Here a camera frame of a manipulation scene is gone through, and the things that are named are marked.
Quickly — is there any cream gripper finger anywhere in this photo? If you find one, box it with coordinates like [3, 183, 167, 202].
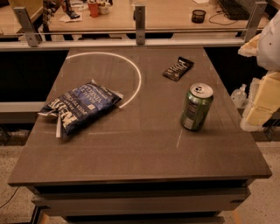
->
[241, 71, 280, 132]
[238, 34, 261, 57]

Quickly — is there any blue potato chip bag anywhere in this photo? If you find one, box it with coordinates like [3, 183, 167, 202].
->
[39, 80, 123, 136]

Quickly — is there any middle metal bracket post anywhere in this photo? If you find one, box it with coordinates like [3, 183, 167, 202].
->
[134, 5, 145, 45]

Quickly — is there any right metal bracket post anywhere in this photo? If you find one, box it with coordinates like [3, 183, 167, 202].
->
[241, 1, 268, 42]

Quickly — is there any black rxbar chocolate wrapper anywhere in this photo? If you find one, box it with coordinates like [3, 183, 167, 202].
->
[163, 57, 194, 81]

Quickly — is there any black mesh cup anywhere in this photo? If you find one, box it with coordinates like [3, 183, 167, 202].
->
[192, 10, 207, 24]

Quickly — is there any metal bracket post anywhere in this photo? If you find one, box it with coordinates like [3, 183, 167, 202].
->
[241, 1, 268, 42]
[134, 5, 145, 45]
[13, 7, 41, 47]

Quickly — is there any white bowl on desk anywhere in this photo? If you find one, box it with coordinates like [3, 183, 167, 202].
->
[98, 2, 109, 15]

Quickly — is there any red cup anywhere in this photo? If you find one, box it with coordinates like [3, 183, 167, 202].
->
[87, 2, 99, 18]

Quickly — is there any black keyboard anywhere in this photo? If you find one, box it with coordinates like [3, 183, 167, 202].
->
[219, 0, 250, 20]

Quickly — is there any green soda can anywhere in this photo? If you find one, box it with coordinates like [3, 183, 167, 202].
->
[180, 83, 214, 131]

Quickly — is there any left metal bracket post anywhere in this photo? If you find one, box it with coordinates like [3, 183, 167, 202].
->
[13, 7, 41, 47]

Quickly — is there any clear sanitizer bottle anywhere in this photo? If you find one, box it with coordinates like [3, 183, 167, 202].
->
[231, 84, 247, 108]

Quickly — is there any white arc tape marking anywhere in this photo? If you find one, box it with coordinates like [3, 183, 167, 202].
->
[66, 52, 142, 109]

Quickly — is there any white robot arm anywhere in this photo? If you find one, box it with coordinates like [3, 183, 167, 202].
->
[238, 11, 280, 131]

